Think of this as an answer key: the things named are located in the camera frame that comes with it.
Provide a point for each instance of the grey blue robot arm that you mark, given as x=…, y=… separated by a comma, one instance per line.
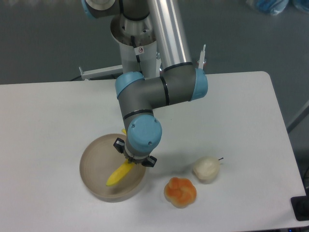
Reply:
x=178, y=81

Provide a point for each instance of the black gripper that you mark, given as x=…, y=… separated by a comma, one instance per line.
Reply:
x=137, y=158

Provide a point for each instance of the orange knotted toy bread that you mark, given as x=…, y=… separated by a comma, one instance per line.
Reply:
x=180, y=192

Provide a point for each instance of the yellow toy banana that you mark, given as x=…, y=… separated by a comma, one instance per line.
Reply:
x=119, y=173

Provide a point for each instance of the white metal bracket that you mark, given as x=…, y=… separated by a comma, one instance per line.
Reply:
x=101, y=73
x=202, y=58

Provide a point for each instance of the black device at edge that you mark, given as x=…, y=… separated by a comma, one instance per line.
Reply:
x=300, y=206

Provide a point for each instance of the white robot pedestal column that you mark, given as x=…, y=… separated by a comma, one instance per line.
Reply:
x=137, y=44

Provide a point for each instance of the blue plastic bag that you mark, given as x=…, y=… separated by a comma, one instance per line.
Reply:
x=269, y=7

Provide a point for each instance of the white metal bracket right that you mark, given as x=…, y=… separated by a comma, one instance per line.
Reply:
x=202, y=58

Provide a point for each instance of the white toy pear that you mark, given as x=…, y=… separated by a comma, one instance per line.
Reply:
x=207, y=168

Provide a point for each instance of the white metal bracket left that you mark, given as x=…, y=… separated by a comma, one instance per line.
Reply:
x=101, y=73

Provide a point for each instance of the beige round plate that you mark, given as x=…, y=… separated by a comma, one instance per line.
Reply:
x=99, y=160

